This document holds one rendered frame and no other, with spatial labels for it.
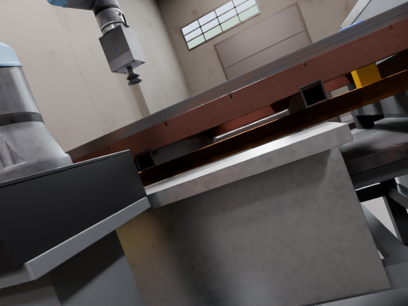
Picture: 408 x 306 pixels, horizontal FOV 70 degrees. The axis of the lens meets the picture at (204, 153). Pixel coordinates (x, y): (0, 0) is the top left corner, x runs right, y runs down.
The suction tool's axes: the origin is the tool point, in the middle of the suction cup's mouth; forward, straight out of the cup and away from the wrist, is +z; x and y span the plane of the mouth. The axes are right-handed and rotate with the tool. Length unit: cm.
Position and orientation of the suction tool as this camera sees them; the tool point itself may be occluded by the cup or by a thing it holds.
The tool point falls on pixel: (135, 82)
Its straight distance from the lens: 89.6
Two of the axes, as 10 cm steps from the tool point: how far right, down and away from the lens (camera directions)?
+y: -8.6, 3.2, 3.8
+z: 3.6, 9.3, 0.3
